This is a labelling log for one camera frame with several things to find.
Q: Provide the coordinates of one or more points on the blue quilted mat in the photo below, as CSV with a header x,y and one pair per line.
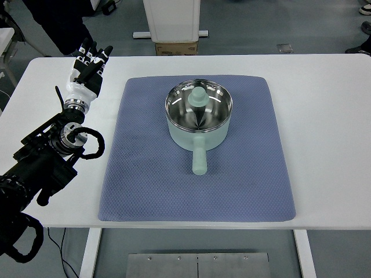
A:
x,y
150,178

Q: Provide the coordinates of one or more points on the person in dark trousers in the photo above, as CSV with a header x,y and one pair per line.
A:
x,y
63,22

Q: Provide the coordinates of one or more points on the white furniture at left edge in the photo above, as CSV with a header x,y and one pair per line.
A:
x,y
6,41

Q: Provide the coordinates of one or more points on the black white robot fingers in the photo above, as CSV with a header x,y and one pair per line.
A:
x,y
88,54

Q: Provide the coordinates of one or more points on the grey floor socket cover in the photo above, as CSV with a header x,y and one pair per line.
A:
x,y
285,48

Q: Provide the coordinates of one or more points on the white sneaker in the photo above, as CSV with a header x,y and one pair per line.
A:
x,y
365,9

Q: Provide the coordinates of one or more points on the metal floor plate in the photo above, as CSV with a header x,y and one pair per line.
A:
x,y
199,265

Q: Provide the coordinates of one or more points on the white table left leg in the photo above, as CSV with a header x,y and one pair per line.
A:
x,y
90,253

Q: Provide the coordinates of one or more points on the cardboard box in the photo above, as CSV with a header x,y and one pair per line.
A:
x,y
176,48

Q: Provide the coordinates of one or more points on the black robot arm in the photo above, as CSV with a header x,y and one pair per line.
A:
x,y
45,162

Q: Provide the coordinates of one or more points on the black shoe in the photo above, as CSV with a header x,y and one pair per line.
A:
x,y
364,48

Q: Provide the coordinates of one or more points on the white table leg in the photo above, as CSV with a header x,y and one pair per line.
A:
x,y
304,254
90,253

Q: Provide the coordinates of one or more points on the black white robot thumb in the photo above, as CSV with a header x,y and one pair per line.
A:
x,y
85,71

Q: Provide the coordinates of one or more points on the white table right leg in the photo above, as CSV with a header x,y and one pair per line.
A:
x,y
304,254

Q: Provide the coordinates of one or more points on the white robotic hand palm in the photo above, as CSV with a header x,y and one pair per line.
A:
x,y
86,92

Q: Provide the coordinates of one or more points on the green pot with glass lid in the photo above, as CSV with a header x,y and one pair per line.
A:
x,y
198,113

